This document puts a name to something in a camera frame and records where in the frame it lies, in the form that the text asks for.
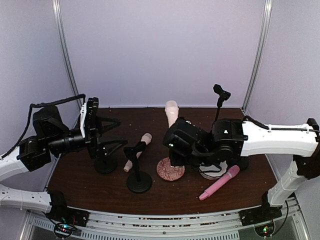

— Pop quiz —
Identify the black mic stand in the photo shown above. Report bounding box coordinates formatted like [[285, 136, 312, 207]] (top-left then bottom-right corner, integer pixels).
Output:
[[94, 156, 118, 175], [211, 84, 231, 128], [233, 156, 250, 171], [123, 141, 153, 194]]

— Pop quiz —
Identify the cream microphone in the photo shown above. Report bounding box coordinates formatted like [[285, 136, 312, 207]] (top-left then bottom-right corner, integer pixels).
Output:
[[164, 100, 179, 128], [123, 133, 153, 173]]

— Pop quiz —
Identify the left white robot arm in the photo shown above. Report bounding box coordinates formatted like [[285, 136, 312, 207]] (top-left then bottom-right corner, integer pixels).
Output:
[[0, 94, 128, 216]]

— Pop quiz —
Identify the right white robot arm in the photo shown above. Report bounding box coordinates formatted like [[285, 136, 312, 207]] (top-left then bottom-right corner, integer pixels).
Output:
[[162, 116, 320, 207]]

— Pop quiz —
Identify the red patterned dish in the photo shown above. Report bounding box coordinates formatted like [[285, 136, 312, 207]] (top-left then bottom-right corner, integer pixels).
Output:
[[156, 157, 185, 182]]

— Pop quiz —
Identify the white scalloped bowl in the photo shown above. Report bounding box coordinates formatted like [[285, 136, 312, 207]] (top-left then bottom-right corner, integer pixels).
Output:
[[198, 161, 228, 181]]

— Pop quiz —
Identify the pink microphone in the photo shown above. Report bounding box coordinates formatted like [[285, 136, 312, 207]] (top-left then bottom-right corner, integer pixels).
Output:
[[198, 165, 240, 201]]

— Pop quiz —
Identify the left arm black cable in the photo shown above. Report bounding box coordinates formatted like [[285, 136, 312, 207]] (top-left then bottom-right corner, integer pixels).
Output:
[[0, 93, 86, 160]]

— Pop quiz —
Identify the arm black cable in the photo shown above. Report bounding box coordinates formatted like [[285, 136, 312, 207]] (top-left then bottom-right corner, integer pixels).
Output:
[[242, 115, 320, 133], [0, 93, 86, 160]]

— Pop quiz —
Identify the front aluminium rail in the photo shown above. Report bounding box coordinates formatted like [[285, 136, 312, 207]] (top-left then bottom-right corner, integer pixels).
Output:
[[20, 197, 310, 240]]

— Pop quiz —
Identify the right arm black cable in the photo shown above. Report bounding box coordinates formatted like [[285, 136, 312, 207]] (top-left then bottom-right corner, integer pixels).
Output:
[[242, 115, 320, 133]]

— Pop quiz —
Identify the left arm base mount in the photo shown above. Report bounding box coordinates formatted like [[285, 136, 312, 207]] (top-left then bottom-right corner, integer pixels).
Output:
[[43, 207, 90, 240]]

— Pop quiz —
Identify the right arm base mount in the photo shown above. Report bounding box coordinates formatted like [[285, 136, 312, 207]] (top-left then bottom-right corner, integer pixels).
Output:
[[239, 206, 282, 238]]

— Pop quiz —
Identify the left aluminium frame post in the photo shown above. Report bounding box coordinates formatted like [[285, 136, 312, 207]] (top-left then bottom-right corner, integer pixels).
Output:
[[52, 0, 80, 96]]

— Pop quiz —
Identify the aluminium frame post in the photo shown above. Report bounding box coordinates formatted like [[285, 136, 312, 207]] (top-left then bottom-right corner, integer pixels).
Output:
[[52, 0, 80, 96], [241, 0, 273, 113]]

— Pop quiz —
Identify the right aluminium frame post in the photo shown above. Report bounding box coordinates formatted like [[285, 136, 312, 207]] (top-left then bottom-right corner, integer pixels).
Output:
[[241, 0, 273, 113]]

